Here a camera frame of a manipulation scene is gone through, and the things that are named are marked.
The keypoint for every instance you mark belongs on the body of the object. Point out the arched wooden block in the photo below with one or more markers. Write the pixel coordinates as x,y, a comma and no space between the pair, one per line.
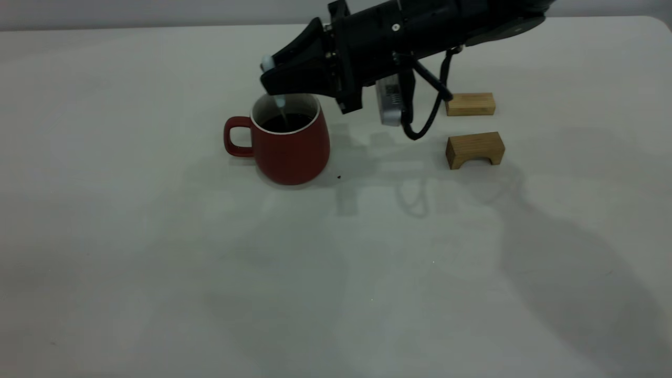
475,144

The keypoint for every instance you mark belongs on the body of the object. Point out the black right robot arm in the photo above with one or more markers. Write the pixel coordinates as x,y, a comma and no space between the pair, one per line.
504,21

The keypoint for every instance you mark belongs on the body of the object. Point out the flat wooden block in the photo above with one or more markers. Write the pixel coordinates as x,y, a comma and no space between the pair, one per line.
470,105

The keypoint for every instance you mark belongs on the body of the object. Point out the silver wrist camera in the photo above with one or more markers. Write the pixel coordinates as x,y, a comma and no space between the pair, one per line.
388,105

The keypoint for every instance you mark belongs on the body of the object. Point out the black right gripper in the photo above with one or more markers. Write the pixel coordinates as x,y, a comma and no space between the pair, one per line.
388,31

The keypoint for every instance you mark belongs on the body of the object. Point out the red ceramic mug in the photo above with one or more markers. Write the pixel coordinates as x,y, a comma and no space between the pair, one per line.
291,157

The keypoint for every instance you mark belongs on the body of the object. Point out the dark coffee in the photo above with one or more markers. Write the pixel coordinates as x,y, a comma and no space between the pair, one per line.
296,122

